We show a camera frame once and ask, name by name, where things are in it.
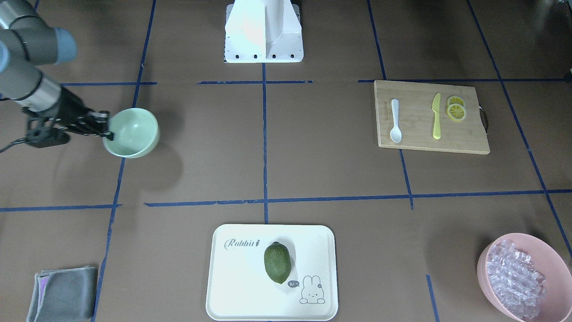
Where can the lemon slice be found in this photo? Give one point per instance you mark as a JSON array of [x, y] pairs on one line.
[[456, 112], [455, 100]]

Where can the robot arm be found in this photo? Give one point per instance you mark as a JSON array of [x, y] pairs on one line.
[[27, 42]]

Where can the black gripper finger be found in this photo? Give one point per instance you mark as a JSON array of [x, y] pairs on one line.
[[101, 118], [101, 132]]

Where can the grey folded cloth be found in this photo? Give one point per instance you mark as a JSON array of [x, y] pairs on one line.
[[63, 295]]

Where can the white plastic spoon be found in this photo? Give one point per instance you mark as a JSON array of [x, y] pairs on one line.
[[395, 132]]

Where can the bamboo cutting board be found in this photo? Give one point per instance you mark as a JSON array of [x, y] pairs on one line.
[[416, 118]]

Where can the light green bowl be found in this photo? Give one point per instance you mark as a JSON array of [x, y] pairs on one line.
[[136, 133]]

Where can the cream rabbit tray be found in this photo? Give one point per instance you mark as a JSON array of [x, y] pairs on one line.
[[239, 288]]

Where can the upper lemon slice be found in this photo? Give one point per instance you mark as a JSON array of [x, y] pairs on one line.
[[455, 100]]

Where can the yellow plastic knife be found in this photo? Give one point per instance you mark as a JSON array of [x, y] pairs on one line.
[[436, 108]]

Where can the green avocado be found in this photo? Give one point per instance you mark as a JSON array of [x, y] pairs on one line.
[[277, 262]]

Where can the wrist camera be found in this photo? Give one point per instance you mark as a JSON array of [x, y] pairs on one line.
[[41, 132]]

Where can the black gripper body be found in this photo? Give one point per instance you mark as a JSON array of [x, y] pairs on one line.
[[70, 108]]

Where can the lower lemon slice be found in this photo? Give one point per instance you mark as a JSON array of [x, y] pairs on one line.
[[456, 112]]

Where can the pink bowl of ice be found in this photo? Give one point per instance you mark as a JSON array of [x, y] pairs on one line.
[[525, 279]]

